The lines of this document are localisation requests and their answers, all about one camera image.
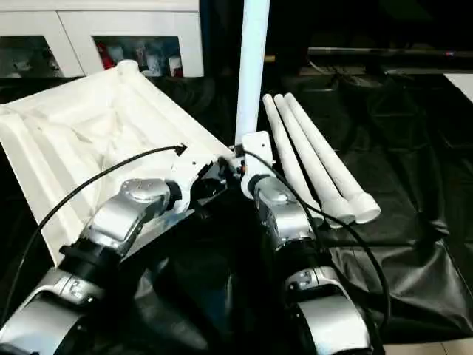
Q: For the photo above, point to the white plastic table leg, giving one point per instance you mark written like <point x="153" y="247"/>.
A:
<point x="284" y="148"/>
<point x="310" y="163"/>
<point x="251" y="66"/>
<point x="332" y="163"/>

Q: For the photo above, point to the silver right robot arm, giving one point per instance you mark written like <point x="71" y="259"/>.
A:
<point x="295" y="237"/>

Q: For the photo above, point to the red carton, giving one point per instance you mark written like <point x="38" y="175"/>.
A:
<point x="105" y="55"/>

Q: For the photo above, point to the black plastic mat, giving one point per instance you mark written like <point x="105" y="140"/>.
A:
<point x="414" y="148"/>

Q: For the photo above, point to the grey metal bar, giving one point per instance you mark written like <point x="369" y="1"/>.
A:
<point x="399" y="52"/>

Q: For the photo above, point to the white cabinet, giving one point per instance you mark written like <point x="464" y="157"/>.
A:
<point x="74" y="26"/>

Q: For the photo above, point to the white board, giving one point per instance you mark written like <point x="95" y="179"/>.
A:
<point x="462" y="85"/>

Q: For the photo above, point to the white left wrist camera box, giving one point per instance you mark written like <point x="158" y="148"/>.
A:
<point x="188" y="174"/>

